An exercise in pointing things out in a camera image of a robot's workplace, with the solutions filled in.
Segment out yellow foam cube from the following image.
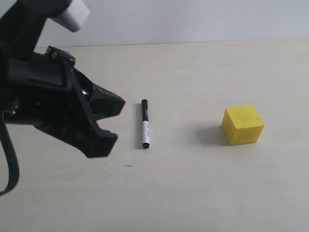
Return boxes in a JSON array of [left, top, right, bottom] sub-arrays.
[[221, 105, 265, 145]]

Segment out black and white marker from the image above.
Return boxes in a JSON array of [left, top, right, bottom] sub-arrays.
[[141, 99, 150, 149]]

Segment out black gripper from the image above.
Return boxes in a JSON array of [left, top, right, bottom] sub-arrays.
[[0, 47, 126, 159]]

